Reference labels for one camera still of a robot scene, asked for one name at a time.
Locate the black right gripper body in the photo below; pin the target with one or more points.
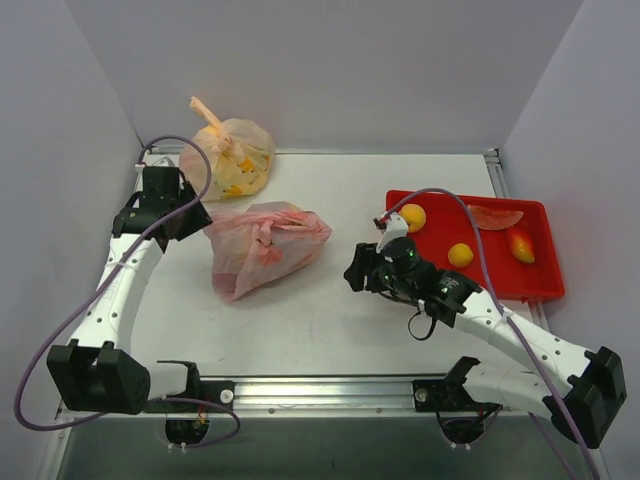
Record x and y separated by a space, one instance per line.
367 273

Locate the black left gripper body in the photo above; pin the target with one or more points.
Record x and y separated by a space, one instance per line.
189 220

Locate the pink plastic bag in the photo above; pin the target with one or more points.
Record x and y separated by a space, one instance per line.
266 242

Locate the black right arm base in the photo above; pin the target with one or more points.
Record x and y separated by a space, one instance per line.
462 420

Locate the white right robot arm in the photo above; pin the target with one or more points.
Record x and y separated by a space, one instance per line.
578 390

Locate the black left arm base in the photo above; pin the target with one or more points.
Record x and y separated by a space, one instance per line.
197 400

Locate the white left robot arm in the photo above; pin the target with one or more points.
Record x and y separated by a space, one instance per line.
95 371

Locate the orange fruit with leaf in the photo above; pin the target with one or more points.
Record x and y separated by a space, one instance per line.
414 216

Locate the orange plastic bag with fruit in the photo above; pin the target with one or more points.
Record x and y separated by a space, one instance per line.
236 153

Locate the small yellow lemon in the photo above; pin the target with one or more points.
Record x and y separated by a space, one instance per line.
460 255

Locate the watermelon slice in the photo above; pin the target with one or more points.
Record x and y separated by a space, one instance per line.
491 219

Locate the red plastic tray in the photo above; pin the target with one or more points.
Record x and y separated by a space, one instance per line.
448 225

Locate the red yellow mango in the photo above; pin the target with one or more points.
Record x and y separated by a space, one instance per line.
520 244

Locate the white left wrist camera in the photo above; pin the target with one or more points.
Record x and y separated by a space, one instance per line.
163 161

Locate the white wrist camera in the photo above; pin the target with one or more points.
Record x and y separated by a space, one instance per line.
392 226
163 161

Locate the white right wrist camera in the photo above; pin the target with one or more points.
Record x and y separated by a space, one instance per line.
392 226

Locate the aluminium front rail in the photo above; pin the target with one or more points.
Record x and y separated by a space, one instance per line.
320 395

